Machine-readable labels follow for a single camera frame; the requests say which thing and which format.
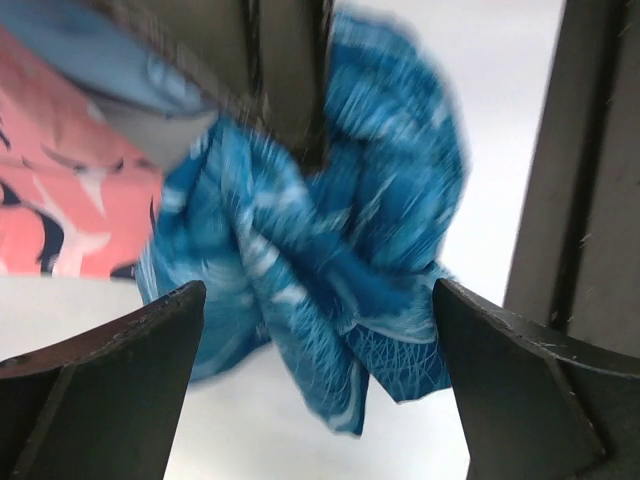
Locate light blue shorts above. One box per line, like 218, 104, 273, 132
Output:
1, 1, 217, 172

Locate pink patterned shorts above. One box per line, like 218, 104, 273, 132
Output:
1, 30, 162, 280

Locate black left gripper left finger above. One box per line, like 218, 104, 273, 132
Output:
1, 281, 206, 480

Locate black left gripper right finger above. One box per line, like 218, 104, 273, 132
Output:
433, 280, 639, 480

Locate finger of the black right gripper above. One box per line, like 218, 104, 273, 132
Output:
504, 1, 639, 345
83, 0, 333, 170

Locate blue leaf print shorts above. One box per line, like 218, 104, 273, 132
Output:
136, 10, 467, 435

